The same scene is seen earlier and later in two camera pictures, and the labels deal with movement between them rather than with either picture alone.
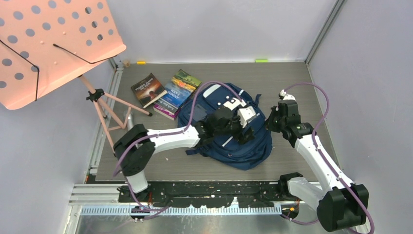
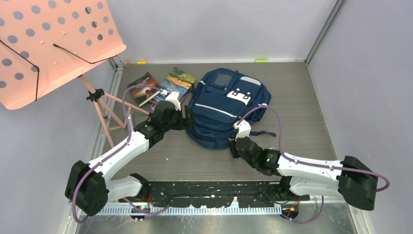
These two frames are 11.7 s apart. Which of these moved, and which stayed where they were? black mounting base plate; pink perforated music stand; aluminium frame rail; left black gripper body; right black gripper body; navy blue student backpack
Moved: left black gripper body; navy blue student backpack; right black gripper body
Stayed: black mounting base plate; pink perforated music stand; aluminium frame rail
